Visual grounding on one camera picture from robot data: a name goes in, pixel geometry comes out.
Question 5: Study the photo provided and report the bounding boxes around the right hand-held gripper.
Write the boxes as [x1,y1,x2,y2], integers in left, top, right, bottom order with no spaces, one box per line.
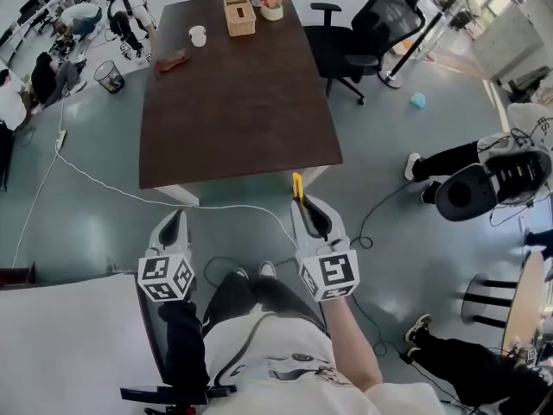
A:
[289,194,361,303]

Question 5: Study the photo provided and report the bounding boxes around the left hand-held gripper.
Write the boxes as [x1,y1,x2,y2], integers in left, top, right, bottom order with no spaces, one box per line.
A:
[137,208,197,304]

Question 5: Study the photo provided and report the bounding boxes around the person's right forearm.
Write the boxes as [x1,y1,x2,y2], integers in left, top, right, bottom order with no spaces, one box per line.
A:
[321,294,384,393]

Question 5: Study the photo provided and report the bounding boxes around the person's left forearm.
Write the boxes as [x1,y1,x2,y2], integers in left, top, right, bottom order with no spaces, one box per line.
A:
[157,298,211,395]

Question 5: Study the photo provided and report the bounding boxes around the person's legs black trousers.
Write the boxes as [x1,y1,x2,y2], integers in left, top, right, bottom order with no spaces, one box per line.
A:
[202,270,329,335]

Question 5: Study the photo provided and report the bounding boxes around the person's white printed shirt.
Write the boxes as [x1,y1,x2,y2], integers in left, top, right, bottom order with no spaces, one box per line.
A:
[200,309,448,415]

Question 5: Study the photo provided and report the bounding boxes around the black box device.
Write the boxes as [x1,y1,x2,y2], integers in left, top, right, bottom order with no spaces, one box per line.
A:
[119,384,238,415]

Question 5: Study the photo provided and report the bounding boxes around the black mesh waste basket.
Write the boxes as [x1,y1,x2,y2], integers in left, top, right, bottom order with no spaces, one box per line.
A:
[92,60,126,95]

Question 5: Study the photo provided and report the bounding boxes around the brown leather pouch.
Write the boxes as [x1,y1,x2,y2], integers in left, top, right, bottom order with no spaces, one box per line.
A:
[154,48,191,75]

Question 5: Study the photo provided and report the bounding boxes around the black mesh office chair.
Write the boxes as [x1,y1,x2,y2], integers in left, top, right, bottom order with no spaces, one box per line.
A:
[303,0,428,105]

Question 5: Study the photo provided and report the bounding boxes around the wicker tissue box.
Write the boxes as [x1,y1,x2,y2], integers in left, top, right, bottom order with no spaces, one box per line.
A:
[222,0,257,38]

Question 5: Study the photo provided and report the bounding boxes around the white pot of pink flowers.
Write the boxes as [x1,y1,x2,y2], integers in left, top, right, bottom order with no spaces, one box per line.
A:
[254,0,289,22]

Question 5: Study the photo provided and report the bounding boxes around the round wooden side table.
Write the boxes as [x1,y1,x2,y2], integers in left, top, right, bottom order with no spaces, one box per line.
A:
[461,251,548,358]

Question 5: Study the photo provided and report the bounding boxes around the white locker cabinet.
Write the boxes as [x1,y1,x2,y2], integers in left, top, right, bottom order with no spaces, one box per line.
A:
[468,2,546,81]

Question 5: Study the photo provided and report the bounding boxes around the black floor cable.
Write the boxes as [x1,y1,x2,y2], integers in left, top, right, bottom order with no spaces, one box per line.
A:
[276,179,418,358]

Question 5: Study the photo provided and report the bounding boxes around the white power cable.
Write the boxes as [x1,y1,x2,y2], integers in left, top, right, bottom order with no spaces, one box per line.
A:
[10,97,302,271]

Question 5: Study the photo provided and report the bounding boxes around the black cable on shirt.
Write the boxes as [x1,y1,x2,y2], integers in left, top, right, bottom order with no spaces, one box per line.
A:
[213,311,277,386]

